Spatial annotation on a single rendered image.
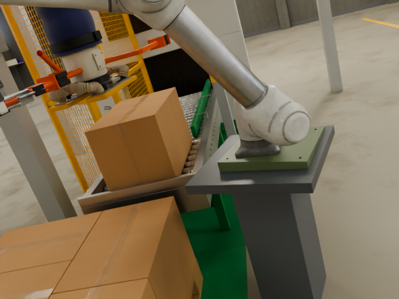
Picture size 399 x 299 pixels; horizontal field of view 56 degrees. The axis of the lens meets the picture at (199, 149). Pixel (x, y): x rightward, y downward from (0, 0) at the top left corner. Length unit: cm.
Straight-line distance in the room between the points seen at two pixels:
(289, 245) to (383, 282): 55
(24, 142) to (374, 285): 239
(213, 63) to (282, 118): 28
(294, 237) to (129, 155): 94
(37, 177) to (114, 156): 113
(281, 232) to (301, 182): 36
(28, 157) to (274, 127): 216
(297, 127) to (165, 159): 92
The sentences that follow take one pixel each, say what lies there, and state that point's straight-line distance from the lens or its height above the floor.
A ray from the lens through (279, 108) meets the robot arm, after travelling 123.
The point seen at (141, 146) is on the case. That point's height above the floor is 80.
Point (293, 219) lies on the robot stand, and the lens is 154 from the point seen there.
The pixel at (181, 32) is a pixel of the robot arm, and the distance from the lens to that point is 113.
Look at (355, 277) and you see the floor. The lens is 203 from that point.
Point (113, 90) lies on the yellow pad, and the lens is 165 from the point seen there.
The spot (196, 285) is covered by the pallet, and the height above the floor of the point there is 8.
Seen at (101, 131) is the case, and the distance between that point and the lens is 201.
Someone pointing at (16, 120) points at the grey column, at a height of 101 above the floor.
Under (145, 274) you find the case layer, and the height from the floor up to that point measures 54.
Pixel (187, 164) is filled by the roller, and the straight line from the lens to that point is 223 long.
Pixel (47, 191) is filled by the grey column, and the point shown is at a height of 43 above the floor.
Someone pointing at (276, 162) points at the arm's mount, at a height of 78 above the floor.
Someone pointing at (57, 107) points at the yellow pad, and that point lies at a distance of 172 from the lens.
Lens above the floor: 137
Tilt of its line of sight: 20 degrees down
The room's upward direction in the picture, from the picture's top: 17 degrees counter-clockwise
